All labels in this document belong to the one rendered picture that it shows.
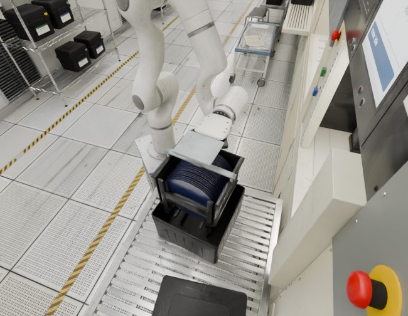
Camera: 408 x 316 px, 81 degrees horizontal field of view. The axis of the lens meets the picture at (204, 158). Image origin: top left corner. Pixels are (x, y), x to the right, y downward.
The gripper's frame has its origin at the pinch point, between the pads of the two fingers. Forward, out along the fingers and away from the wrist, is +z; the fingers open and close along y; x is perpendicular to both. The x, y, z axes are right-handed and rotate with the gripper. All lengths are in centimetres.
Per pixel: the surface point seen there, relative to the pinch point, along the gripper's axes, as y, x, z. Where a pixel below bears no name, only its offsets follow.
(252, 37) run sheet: 61, -76, -266
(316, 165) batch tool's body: -38, -34, -44
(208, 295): -16.4, -35.5, 26.6
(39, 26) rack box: 239, -45, -115
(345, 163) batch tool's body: -33.2, 18.7, 6.3
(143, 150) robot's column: 48, -46, -24
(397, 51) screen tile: -33.8, 33.6, -7.9
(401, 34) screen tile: -33.4, 35.5, -10.5
